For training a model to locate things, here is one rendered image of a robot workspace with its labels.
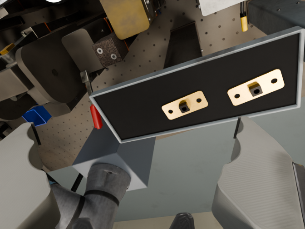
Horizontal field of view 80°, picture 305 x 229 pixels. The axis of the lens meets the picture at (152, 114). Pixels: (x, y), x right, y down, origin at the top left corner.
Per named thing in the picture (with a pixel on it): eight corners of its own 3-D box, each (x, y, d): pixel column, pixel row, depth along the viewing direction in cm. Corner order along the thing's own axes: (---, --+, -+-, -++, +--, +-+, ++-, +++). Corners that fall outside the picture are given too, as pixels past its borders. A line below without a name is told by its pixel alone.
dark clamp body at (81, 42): (129, 2, 67) (85, 26, 37) (142, 35, 74) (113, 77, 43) (112, 11, 70) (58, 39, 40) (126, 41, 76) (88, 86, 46)
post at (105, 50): (145, 7, 67) (110, 37, 36) (150, 22, 70) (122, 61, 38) (132, 13, 69) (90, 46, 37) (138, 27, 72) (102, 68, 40)
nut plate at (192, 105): (200, 89, 33) (201, 92, 32) (208, 104, 35) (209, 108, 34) (160, 106, 37) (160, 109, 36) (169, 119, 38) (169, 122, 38)
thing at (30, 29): (79, 9, 71) (30, 26, 48) (84, 17, 72) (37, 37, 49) (71, 13, 72) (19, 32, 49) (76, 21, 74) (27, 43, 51)
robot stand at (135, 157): (159, 119, 98) (147, 187, 66) (128, 129, 106) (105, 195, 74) (140, 88, 88) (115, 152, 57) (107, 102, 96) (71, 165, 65)
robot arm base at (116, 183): (138, 185, 66) (132, 213, 58) (106, 191, 72) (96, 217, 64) (114, 159, 59) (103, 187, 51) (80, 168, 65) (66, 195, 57)
